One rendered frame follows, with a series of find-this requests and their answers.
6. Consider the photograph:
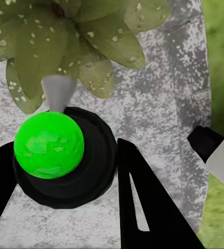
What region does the insectifuge atomizer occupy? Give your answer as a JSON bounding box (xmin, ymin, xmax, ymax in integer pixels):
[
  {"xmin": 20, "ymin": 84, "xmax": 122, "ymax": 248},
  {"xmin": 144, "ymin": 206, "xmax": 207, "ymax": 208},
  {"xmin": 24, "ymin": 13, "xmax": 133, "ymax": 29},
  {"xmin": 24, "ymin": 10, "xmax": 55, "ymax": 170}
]
[{"xmin": 12, "ymin": 75, "xmax": 118, "ymax": 209}]

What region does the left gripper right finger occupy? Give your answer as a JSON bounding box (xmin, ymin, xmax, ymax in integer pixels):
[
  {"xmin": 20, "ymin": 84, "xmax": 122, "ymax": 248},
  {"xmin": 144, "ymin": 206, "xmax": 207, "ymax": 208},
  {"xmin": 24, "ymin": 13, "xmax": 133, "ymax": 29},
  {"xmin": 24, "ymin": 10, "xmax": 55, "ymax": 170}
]
[{"xmin": 117, "ymin": 138, "xmax": 204, "ymax": 249}]

